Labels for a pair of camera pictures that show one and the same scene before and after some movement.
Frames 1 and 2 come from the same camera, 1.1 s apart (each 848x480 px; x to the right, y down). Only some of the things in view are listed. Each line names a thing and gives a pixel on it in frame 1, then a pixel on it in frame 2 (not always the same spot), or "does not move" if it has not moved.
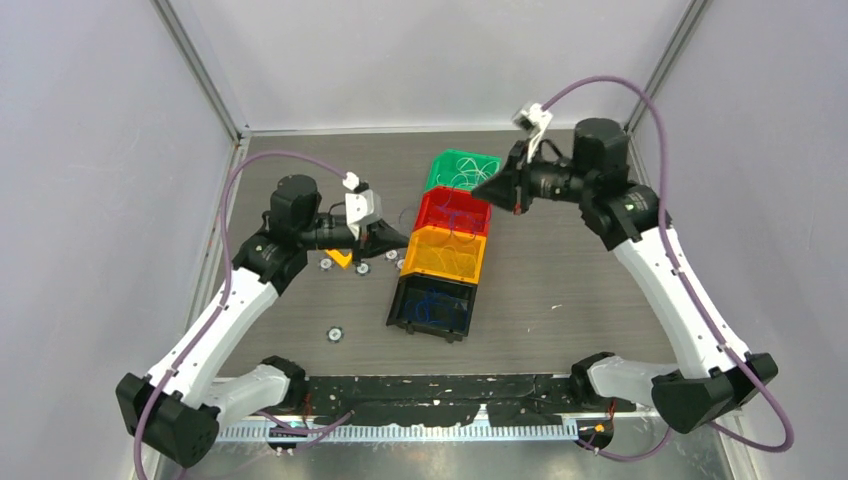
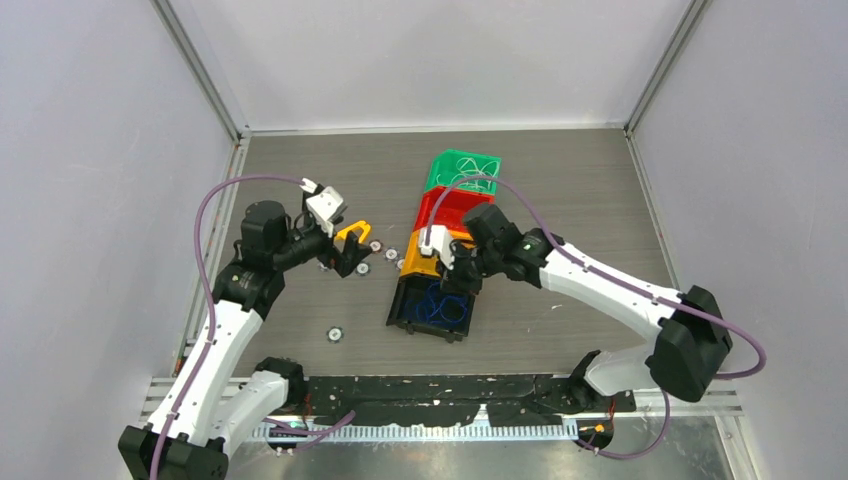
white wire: x=470 y=174 does not move
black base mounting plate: x=452 y=400 does not move
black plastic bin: x=433 y=305 does not move
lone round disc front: x=335 y=334 does not move
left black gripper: x=377 y=238 → x=344 y=262
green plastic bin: x=464 y=170 does not move
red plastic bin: x=454 y=208 does not move
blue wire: x=456 y=215 → x=442 y=304
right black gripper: x=512 y=188 → x=455 y=281
